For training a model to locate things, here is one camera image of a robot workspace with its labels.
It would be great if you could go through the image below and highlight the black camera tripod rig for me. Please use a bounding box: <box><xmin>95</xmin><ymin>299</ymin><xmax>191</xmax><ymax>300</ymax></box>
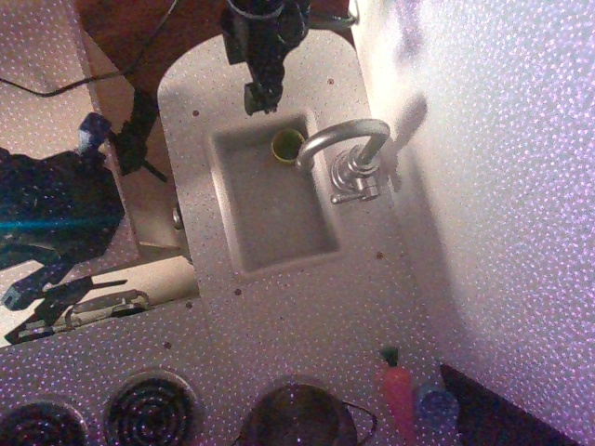
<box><xmin>1</xmin><ymin>90</ymin><xmax>166</xmax><ymax>311</ymax></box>

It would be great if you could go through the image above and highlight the blue toy cup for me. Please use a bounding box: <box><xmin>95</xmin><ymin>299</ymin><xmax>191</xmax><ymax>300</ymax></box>
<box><xmin>415</xmin><ymin>384</ymin><xmax>460</xmax><ymax>431</ymax></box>

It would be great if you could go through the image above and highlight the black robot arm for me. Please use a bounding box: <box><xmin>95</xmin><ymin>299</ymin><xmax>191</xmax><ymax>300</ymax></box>
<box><xmin>220</xmin><ymin>1</ymin><xmax>311</xmax><ymax>115</ymax></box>

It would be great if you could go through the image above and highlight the orange toy carrot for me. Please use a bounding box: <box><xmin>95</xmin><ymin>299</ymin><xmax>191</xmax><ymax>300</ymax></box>
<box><xmin>380</xmin><ymin>347</ymin><xmax>417</xmax><ymax>445</ymax></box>

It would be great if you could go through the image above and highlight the black left stove burner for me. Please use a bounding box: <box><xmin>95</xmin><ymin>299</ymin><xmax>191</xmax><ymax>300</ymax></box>
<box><xmin>1</xmin><ymin>397</ymin><xmax>88</xmax><ymax>445</ymax></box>

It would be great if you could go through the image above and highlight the silver faucet handle lever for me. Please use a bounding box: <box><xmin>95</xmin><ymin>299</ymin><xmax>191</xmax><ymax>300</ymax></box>
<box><xmin>330</xmin><ymin>145</ymin><xmax>380</xmax><ymax>205</ymax></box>

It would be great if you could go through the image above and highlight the white toy sink basin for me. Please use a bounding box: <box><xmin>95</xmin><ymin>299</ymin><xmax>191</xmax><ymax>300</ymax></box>
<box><xmin>205</xmin><ymin>109</ymin><xmax>341</xmax><ymax>277</ymax></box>

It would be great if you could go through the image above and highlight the silver curved faucet spout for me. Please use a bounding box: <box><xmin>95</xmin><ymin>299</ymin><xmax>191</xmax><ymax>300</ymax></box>
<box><xmin>296</xmin><ymin>118</ymin><xmax>390</xmax><ymax>172</ymax></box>

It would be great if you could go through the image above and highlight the dark round pot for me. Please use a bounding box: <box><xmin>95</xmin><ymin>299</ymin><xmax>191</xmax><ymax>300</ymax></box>
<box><xmin>234</xmin><ymin>383</ymin><xmax>378</xmax><ymax>445</ymax></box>

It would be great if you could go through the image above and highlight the silver cabinet handle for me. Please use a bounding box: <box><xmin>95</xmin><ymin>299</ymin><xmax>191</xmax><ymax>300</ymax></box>
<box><xmin>64</xmin><ymin>290</ymin><xmax>152</xmax><ymax>328</ymax></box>

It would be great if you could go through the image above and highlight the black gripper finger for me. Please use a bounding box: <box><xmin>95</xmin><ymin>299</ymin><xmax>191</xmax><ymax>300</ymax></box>
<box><xmin>244</xmin><ymin>84</ymin><xmax>261</xmax><ymax>116</ymax></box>
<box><xmin>263</xmin><ymin>91</ymin><xmax>281</xmax><ymax>114</ymax></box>

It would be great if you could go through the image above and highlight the black cable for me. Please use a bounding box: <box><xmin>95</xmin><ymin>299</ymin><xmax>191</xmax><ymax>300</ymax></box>
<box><xmin>0</xmin><ymin>0</ymin><xmax>180</xmax><ymax>98</ymax></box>

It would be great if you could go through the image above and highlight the yellow green cup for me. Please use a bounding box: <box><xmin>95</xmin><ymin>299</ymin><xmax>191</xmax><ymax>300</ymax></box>
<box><xmin>271</xmin><ymin>128</ymin><xmax>305</xmax><ymax>164</ymax></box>

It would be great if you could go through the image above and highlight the black spiral stove burner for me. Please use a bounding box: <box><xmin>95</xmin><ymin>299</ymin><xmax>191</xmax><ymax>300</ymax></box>
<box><xmin>102</xmin><ymin>368</ymin><xmax>205</xmax><ymax>445</ymax></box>

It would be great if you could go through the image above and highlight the silver round knob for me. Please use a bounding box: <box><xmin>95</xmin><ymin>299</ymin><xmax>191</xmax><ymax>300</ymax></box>
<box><xmin>172</xmin><ymin>204</ymin><xmax>184</xmax><ymax>230</ymax></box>

